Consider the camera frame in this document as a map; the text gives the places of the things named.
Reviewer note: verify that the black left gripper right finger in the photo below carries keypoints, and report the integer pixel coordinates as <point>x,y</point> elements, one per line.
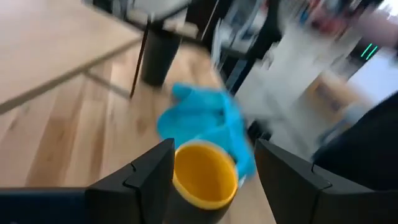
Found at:
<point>298,193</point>

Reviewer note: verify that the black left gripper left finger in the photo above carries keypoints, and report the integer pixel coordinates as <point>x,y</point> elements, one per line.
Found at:
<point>143,186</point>

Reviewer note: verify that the black mug yellow inside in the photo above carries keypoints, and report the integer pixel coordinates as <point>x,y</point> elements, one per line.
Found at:
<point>203,177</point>

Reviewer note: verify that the black tumbler cup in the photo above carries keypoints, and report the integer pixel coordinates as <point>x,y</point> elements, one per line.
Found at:
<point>160,56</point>

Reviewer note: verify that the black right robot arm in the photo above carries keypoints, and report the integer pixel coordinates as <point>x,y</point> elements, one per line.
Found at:
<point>367,146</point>

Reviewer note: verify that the blue microfibre cloth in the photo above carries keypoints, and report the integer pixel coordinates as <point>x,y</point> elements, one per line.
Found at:
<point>202,115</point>

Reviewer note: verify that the wooden shelf black metal frame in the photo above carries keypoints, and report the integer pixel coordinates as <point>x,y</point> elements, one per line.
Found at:
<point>62,40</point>

